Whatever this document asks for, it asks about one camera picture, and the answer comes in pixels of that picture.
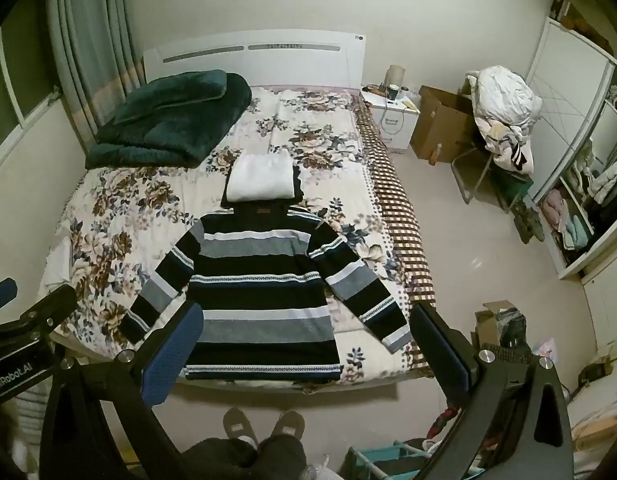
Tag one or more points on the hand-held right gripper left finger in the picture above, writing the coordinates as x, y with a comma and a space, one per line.
172, 355

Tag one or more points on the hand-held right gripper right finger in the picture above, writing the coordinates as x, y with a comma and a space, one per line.
438, 350

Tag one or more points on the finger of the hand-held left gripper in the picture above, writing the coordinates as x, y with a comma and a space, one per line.
1, 295

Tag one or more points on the striped knit sweater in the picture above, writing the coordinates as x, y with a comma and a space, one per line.
263, 305

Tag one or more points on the pink folded clothes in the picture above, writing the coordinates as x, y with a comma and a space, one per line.
553, 210

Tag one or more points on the light teal folded clothes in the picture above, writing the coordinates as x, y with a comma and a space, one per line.
578, 232

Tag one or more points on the pile of clothes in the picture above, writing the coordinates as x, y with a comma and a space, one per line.
503, 95

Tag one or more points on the small open cardboard box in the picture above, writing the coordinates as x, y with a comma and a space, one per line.
503, 327

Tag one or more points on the red item on floor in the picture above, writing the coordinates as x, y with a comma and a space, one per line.
438, 422

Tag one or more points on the teal drying rack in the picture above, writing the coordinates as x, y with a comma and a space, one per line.
388, 460

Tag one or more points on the person's legs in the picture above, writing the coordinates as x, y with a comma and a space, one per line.
248, 460

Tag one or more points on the person's right slipper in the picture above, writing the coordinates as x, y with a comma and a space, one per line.
289, 424

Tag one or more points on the brown checked mattress cover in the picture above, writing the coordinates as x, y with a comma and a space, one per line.
398, 210

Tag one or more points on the pair of floor slippers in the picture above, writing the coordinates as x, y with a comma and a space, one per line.
528, 222

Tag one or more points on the folding chair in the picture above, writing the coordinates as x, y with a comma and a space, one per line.
468, 162

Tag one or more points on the white folded sweater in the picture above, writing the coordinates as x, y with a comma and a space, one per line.
261, 177

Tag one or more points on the large cardboard box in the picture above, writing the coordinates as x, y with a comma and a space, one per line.
438, 125

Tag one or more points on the white nightstand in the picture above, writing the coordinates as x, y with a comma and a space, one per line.
393, 127

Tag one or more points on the dark green folded blanket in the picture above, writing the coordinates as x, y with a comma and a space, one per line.
163, 120

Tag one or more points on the hanging white jackets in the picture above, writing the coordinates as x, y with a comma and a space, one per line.
608, 175

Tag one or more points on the dark cup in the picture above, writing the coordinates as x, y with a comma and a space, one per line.
392, 93

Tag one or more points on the grey-green curtain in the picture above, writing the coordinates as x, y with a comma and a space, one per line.
88, 35

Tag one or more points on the white bed headboard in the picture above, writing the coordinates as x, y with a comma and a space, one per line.
258, 65

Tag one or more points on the white wardrobe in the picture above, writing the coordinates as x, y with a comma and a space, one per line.
558, 70

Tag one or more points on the clutter atop wardrobe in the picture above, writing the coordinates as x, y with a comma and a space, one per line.
578, 22

